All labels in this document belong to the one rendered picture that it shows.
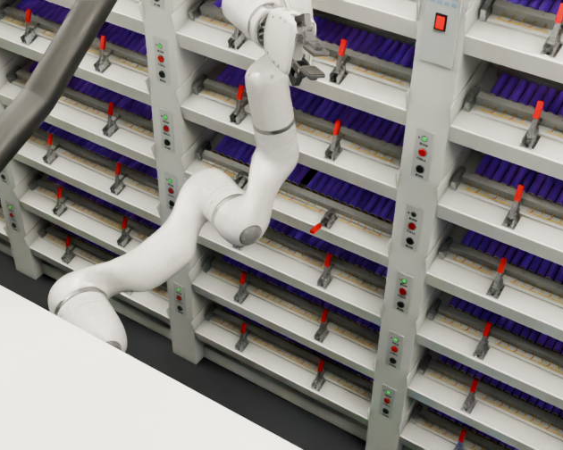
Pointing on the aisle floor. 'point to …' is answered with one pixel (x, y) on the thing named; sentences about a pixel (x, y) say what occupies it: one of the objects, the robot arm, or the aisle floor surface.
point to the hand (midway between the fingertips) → (314, 61)
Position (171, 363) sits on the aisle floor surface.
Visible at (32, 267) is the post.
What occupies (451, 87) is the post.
